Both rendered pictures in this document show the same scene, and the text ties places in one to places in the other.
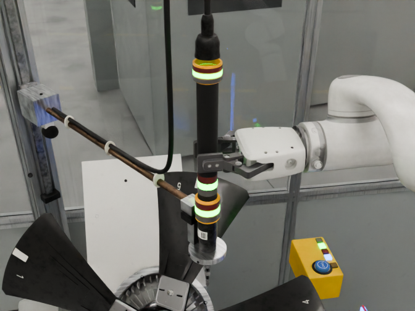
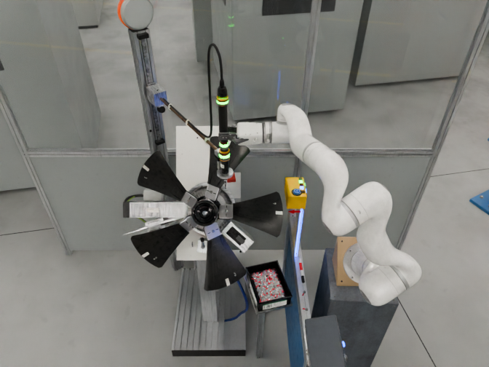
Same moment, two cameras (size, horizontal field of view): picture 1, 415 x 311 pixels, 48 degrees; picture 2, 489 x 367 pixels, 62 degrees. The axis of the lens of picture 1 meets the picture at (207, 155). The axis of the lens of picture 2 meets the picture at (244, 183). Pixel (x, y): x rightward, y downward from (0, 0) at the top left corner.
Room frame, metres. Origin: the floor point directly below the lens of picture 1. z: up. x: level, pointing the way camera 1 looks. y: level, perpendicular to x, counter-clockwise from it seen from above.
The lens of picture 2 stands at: (-0.65, -0.27, 2.52)
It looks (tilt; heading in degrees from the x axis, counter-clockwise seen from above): 41 degrees down; 8
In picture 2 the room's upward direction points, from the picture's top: straight up
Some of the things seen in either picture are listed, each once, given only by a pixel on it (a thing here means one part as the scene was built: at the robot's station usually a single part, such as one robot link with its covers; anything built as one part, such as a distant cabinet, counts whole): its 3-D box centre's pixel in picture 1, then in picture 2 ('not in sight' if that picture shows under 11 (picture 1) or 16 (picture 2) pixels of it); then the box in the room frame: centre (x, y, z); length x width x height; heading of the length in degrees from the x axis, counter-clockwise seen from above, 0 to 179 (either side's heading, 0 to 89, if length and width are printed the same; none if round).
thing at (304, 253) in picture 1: (314, 269); (295, 193); (0.99, -0.31, 1.02); 0.16 x 0.10 x 0.11; 9
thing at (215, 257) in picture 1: (203, 229); (223, 163); (0.65, 0.01, 1.46); 0.09 x 0.07 x 0.10; 44
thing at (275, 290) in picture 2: not in sight; (268, 287); (0.51, -0.22, 0.84); 0.19 x 0.14 x 0.04; 24
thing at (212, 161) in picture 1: (219, 165); (227, 137); (0.62, -0.02, 1.61); 0.07 x 0.03 x 0.03; 99
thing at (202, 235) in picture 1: (207, 157); (223, 133); (0.65, 0.00, 1.61); 0.04 x 0.04 x 0.46
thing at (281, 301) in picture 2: not in sight; (268, 285); (0.51, -0.22, 0.85); 0.22 x 0.17 x 0.07; 24
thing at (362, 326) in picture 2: not in sight; (343, 325); (0.58, -0.65, 0.47); 0.30 x 0.30 x 0.93; 5
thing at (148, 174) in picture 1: (108, 149); (187, 123); (0.87, 0.21, 1.50); 0.54 x 0.01 x 0.01; 44
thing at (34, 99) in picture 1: (38, 103); (156, 94); (1.10, 0.43, 1.50); 0.10 x 0.07 x 0.08; 44
